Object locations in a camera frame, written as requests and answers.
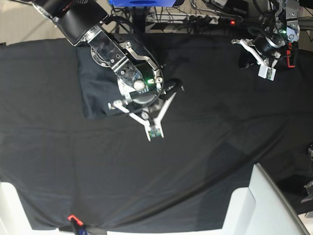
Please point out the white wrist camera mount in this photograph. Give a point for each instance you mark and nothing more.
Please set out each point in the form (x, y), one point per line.
(152, 115)
(266, 63)

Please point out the white power strip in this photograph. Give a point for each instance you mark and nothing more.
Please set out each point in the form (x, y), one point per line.
(178, 18)

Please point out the red and black clamp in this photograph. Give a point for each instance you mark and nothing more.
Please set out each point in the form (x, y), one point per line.
(292, 54)

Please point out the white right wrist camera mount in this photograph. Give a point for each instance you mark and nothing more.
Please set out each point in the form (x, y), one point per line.
(152, 115)

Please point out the blue plastic bin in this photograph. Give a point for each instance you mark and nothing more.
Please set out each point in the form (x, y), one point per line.
(142, 3)

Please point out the dark grey long-sleeve T-shirt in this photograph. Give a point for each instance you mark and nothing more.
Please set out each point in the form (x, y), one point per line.
(98, 87)

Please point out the grey right-side gripper body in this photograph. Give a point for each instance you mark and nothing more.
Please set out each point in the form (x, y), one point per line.
(168, 88)

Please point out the grey metal bracket right edge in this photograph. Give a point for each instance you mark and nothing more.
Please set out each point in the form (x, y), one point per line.
(309, 189)

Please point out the black table cloth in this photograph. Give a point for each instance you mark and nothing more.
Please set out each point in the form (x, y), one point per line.
(109, 175)

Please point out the white foam block left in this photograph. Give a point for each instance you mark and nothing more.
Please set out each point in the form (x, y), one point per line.
(13, 220)

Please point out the blue clamp at bottom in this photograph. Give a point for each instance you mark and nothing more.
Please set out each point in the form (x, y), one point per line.
(77, 225)

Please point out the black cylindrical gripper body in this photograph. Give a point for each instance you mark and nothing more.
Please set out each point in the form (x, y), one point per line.
(267, 46)

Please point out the black table leg post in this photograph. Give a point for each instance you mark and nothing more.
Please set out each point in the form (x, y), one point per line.
(139, 15)

